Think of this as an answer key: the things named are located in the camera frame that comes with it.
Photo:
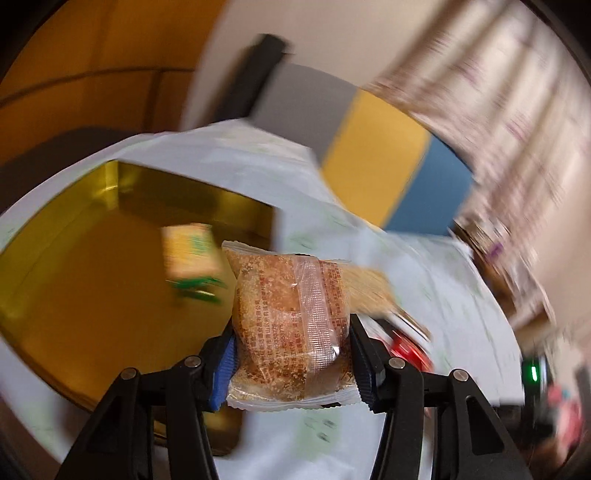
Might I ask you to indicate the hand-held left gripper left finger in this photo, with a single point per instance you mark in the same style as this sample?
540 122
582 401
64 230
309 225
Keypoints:
221 371

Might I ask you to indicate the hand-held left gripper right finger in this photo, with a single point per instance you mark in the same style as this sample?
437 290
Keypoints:
365 371

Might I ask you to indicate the brown pastry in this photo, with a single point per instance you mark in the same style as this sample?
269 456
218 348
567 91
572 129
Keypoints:
281 323

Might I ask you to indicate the gold tin box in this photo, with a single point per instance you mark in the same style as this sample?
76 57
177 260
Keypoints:
92 286

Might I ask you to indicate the red packet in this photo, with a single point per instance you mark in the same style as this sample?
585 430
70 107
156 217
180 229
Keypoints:
406 351

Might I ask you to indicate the white and brown pouch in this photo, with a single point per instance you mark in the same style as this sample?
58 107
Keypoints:
369 286

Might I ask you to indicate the green wrapper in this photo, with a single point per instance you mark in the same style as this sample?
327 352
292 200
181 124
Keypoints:
198 284

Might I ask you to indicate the yellow green snack packet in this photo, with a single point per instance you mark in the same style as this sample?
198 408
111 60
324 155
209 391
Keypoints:
189 254

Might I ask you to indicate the yellow chair back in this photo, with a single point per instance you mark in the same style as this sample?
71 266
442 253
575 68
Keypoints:
374 157

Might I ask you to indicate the grey chair back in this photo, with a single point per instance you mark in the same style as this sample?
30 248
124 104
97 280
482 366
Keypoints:
300 101

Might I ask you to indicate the pale patterned cloth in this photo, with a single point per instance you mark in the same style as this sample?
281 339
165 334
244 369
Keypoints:
508 115

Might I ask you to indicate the black frame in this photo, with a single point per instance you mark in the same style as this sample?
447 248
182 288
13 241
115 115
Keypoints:
249 78

